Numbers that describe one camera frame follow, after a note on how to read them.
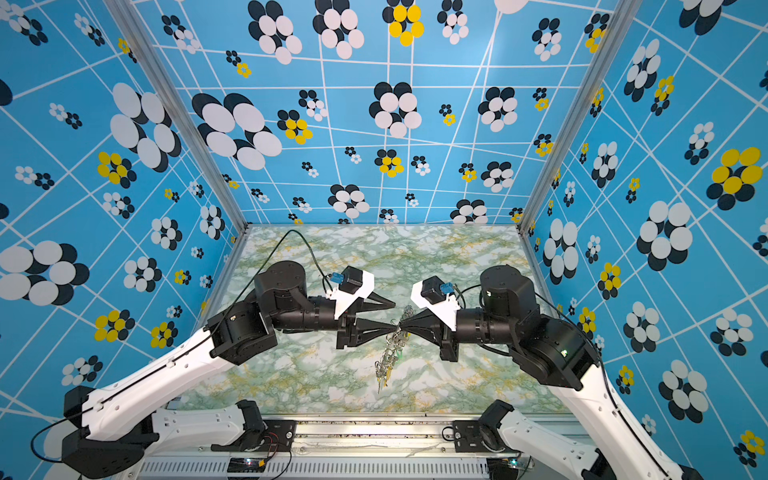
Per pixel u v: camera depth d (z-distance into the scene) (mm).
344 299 443
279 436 731
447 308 439
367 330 475
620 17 683
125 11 683
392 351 526
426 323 502
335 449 724
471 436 680
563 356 373
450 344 444
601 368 381
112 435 390
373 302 524
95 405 385
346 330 458
